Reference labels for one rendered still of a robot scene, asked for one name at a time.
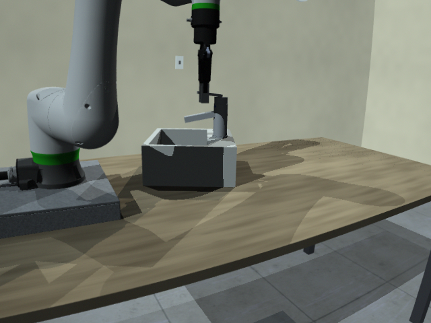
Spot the black mixer tap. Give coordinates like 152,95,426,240
184,93,228,138

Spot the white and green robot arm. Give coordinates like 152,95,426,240
0,0,222,190

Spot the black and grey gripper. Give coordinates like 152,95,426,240
194,27,217,103

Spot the dark grey square basin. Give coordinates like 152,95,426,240
141,128,237,187

